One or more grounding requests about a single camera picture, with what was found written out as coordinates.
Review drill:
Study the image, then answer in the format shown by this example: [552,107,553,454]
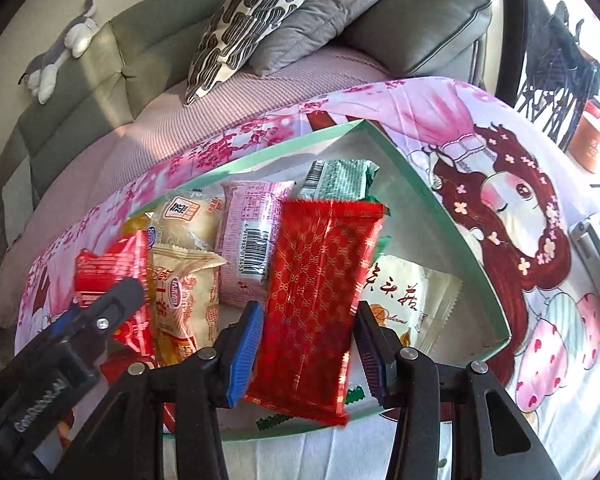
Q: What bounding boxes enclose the dark green snack packet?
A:
[297,159,381,202]

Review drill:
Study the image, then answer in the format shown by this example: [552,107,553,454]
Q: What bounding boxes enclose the silver phone stand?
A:
[569,212,600,321]

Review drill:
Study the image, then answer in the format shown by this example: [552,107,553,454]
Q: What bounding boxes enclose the red gold-patterned snack packet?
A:
[243,199,388,426]

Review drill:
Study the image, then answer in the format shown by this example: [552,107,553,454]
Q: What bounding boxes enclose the long cream and orange bread packet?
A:
[150,245,228,366]

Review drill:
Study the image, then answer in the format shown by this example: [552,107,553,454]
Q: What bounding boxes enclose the plain grey pillow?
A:
[247,0,408,78]

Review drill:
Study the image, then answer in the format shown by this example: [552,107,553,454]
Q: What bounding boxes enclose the black and white patterned pillow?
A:
[184,0,320,107]

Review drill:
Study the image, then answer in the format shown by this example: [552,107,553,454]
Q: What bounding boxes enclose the black metal rack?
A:
[515,0,600,151]

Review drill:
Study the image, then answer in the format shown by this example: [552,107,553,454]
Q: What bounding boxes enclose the grey and white plush toy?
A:
[19,0,101,106]

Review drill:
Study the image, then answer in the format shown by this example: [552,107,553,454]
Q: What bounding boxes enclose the pink cartoon printed blanket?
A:
[15,76,600,480]

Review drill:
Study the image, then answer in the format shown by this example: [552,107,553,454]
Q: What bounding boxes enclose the grey sofa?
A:
[0,0,493,211]

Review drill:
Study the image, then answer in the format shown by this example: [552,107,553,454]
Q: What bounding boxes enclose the green-edged white cardboard tray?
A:
[122,119,512,443]

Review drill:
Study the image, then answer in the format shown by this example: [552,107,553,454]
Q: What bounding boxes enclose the light grey cushion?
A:
[2,155,33,246]

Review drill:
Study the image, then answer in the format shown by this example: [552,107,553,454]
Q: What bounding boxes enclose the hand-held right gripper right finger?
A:
[355,302,563,480]

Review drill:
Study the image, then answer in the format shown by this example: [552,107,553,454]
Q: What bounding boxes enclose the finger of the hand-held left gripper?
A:
[0,277,148,456]

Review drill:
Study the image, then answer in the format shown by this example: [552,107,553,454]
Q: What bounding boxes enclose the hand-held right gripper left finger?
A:
[55,301,266,480]

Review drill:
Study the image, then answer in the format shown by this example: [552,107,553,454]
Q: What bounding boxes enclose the orange bucket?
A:
[567,110,600,173]

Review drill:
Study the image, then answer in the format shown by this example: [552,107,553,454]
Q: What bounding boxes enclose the pink snack packet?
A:
[215,180,297,306]

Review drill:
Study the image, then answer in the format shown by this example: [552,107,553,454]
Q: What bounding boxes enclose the cream snack packet orange print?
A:
[357,254,463,356]

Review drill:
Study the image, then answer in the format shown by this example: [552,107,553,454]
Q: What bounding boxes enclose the pink waffle sofa cover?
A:
[0,45,396,331]

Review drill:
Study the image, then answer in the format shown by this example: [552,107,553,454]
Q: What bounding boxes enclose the black door frame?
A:
[495,0,538,106]

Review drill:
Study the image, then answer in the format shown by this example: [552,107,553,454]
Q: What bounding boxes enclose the cream round cake packet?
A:
[147,187,227,253]

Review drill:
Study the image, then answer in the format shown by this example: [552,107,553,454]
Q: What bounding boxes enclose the bright red snack packet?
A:
[75,230,153,356]

